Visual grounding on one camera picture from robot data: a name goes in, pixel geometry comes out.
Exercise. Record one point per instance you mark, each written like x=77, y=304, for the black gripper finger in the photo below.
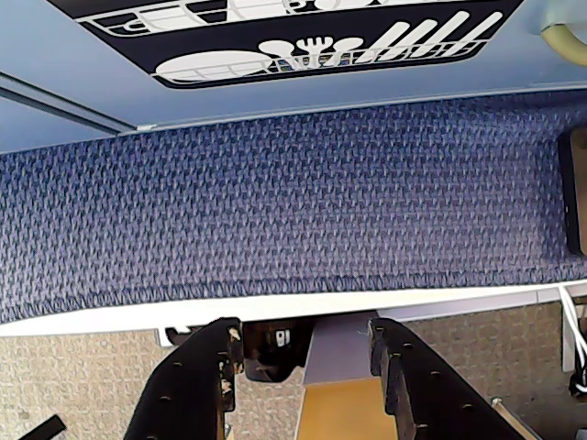
x=188, y=385
x=426, y=380

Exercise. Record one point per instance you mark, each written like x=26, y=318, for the wooden table leg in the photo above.
x=339, y=394

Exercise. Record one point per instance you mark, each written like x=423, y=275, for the black clamp under table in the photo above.
x=270, y=348

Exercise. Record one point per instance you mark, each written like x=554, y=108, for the black bar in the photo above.
x=46, y=428

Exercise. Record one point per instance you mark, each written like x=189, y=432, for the blue woven carpet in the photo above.
x=284, y=206

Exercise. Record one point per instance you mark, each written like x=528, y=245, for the dark flat rectangular object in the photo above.
x=573, y=192

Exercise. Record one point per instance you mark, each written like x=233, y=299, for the dishwasher print toy kitchen door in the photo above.
x=316, y=41

